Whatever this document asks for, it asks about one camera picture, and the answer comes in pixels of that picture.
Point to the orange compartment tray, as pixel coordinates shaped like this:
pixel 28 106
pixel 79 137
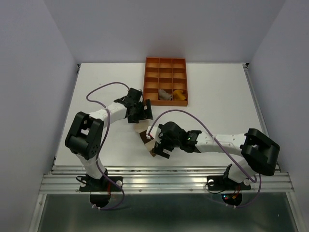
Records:
pixel 168 74

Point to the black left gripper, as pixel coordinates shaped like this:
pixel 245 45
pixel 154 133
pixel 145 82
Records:
pixel 145 114

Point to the taupe sock with maroon cuff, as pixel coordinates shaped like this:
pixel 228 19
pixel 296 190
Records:
pixel 164 96

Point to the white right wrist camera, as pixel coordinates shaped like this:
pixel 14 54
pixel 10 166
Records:
pixel 153 133

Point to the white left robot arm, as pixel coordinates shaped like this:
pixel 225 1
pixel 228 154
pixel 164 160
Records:
pixel 85 138

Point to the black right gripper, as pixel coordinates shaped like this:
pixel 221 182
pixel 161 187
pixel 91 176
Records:
pixel 159 147

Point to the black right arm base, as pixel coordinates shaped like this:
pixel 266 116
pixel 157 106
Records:
pixel 230 190

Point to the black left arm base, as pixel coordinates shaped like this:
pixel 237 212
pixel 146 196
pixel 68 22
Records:
pixel 100 191

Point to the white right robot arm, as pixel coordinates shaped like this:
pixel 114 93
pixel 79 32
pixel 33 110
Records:
pixel 229 145

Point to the aluminium right side rail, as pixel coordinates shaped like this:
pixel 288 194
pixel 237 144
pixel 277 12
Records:
pixel 258 108

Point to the mustard yellow striped sock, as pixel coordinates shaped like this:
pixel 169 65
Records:
pixel 179 95

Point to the cream and brown sock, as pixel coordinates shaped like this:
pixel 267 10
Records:
pixel 141 129

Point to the aluminium front rail frame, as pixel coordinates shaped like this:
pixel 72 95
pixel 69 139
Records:
pixel 136 179

